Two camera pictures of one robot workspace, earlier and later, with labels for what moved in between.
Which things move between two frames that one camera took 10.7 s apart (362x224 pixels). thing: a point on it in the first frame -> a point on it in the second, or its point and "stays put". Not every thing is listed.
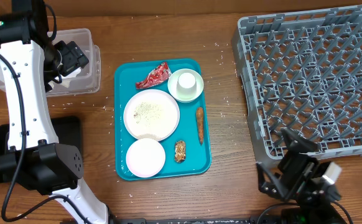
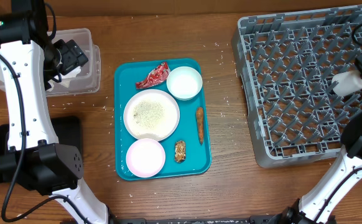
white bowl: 173,81 stays put
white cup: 186,86 -> 349,82
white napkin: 66,79 stays put
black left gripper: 74,57 stays put
